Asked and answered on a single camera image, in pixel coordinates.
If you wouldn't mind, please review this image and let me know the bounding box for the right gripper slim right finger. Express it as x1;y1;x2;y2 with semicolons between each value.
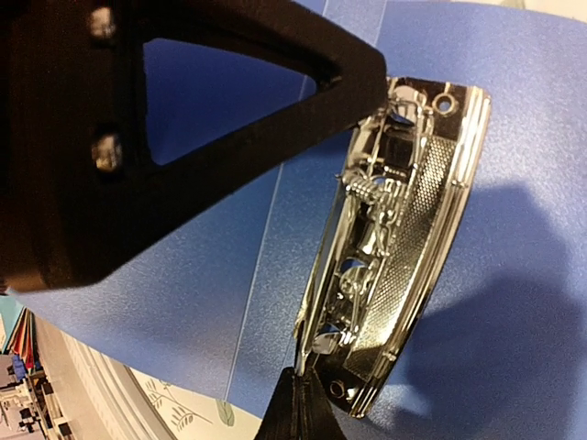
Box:
254;367;339;440

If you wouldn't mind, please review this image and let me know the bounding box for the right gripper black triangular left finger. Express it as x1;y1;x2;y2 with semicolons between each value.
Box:
1;1;387;292

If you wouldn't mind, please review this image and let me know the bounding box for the blue folder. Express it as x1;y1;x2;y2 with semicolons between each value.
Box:
18;1;586;439

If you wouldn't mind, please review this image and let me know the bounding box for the chrome lever arch clip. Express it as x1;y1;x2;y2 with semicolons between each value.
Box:
294;77;491;418

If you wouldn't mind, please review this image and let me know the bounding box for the floral patterned table mat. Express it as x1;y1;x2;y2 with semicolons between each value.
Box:
129;368;260;440

